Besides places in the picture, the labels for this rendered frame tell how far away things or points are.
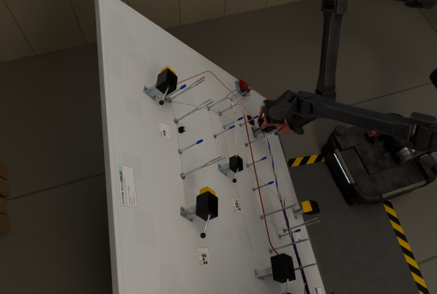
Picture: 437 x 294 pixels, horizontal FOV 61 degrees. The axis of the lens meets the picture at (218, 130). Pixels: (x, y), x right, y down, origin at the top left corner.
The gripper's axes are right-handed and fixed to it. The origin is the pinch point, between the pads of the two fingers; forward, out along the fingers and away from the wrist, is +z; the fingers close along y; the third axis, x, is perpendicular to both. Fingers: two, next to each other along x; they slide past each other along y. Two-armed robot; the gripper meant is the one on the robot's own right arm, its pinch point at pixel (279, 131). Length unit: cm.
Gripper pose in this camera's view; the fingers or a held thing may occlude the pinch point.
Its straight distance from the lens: 163.9
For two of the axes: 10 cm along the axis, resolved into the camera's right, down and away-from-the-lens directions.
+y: 2.4, 8.9, -3.9
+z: -6.8, 4.4, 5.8
